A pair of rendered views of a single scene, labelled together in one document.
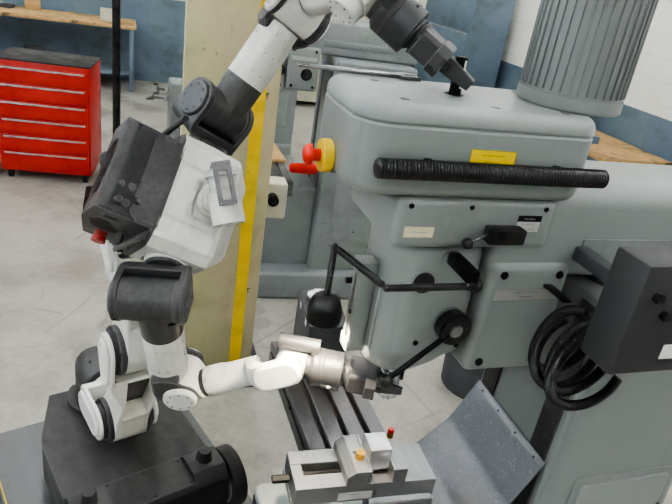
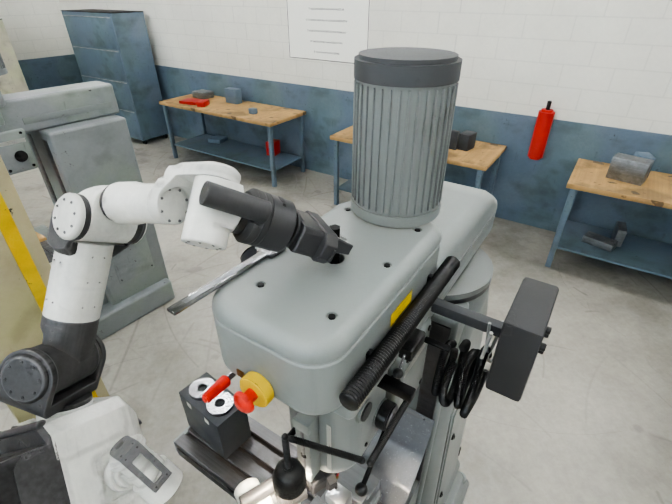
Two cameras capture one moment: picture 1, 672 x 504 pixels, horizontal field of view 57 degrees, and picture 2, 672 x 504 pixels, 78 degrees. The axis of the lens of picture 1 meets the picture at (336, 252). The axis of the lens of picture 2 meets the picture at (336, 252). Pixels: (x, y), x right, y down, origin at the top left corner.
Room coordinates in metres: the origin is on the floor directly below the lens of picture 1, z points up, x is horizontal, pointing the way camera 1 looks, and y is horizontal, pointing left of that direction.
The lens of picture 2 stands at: (0.65, 0.20, 2.31)
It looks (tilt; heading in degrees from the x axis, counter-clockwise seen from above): 33 degrees down; 324
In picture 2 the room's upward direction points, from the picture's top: straight up
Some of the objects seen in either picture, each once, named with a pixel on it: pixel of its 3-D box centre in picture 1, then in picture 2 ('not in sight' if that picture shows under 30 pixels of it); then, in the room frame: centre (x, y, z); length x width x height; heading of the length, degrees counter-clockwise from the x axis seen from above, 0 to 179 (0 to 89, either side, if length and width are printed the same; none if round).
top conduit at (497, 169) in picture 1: (496, 173); (409, 317); (1.05, -0.25, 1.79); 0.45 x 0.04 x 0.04; 111
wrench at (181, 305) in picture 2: (359, 71); (230, 274); (1.23, 0.01, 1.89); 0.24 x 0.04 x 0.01; 108
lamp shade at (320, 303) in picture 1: (325, 306); (289, 474); (1.10, 0.00, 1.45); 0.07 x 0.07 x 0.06
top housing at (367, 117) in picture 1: (451, 136); (338, 288); (1.18, -0.18, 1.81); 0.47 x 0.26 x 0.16; 111
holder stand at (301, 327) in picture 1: (319, 331); (215, 413); (1.66, 0.01, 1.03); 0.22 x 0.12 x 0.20; 15
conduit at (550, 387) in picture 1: (566, 348); (451, 371); (1.08, -0.49, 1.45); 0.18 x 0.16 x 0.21; 111
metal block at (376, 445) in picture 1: (376, 450); (338, 499); (1.16, -0.17, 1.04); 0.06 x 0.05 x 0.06; 18
